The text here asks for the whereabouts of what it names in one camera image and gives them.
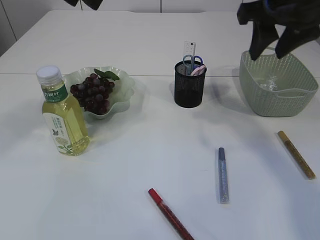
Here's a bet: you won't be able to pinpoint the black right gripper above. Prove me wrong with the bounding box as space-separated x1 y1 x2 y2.
237 0 320 61

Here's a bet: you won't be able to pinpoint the clear plastic sheet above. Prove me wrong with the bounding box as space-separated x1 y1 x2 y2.
259 76 279 92

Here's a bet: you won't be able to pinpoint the pink scissors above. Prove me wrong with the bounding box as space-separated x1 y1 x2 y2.
190 64 207 77

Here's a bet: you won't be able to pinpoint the clear plastic ruler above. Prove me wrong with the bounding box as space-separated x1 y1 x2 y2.
182 41 196 57

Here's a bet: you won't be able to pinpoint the blue scissors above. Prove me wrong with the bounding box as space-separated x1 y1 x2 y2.
182 54 203 76

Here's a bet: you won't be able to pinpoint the gold glitter pen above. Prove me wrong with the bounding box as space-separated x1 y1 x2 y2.
277 130 316 180

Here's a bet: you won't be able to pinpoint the silver glitter pen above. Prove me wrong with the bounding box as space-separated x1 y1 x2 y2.
217 147 230 205

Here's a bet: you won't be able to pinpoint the purple artificial grape bunch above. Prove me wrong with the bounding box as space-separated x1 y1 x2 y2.
70 68 120 116

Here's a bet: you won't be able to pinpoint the red glitter pen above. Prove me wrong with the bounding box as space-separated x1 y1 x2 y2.
148 188 195 240

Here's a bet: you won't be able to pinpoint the yellow tea bottle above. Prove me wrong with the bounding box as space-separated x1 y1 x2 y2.
36 65 90 156

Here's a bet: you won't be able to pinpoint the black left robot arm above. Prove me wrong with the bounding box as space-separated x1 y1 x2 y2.
64 0 103 11

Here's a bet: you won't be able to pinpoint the green woven plastic basket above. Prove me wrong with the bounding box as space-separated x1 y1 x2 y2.
239 51 319 117

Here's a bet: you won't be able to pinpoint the black mesh pen holder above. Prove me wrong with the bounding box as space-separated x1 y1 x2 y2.
174 60 207 108

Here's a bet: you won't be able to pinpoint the green wavy glass plate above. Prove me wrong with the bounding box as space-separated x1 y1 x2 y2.
63 66 135 121

